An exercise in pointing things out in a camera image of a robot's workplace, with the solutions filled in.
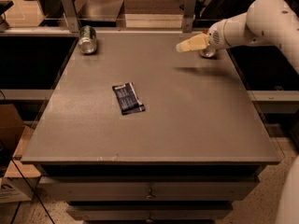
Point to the left metal bracket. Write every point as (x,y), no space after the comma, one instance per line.
(71,16)

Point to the lower grey drawer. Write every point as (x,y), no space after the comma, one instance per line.
(158,211)

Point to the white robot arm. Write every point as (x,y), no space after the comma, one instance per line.
(266,22)

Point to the drawer knob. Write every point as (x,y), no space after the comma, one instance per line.
(150,195)
(149,219)

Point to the white labelled box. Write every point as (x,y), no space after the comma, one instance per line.
(18,183)

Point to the lower drawer knob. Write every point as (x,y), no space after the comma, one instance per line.
(149,219)

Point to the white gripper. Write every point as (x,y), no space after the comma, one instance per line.
(215,37)

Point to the metal bracket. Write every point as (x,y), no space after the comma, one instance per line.
(189,7)
(71,16)

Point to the brown cardboard box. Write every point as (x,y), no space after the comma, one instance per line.
(14,134)

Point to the upper grey drawer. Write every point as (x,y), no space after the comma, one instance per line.
(95,190)

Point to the green soda can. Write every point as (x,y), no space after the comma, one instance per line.
(87,40)

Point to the right metal bracket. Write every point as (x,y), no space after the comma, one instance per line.
(189,7)

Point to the dark blue snack packet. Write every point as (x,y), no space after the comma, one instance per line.
(127,99)

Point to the upper drawer knob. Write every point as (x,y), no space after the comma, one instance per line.
(150,195)

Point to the grey drawer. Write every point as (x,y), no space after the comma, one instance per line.
(95,190)
(158,211)

